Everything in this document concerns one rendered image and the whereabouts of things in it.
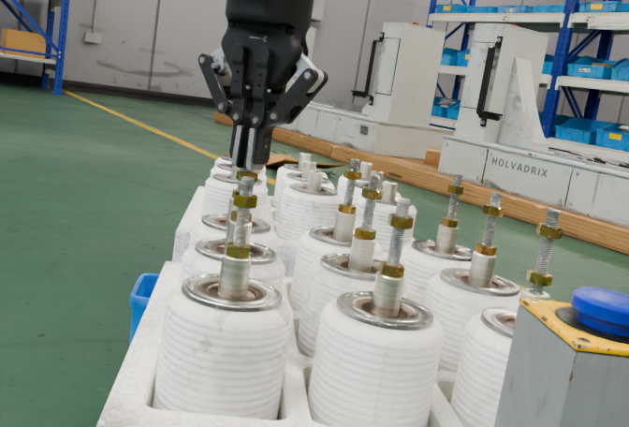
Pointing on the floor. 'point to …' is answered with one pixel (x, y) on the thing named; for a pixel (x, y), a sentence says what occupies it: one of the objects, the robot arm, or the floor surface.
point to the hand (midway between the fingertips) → (250, 147)
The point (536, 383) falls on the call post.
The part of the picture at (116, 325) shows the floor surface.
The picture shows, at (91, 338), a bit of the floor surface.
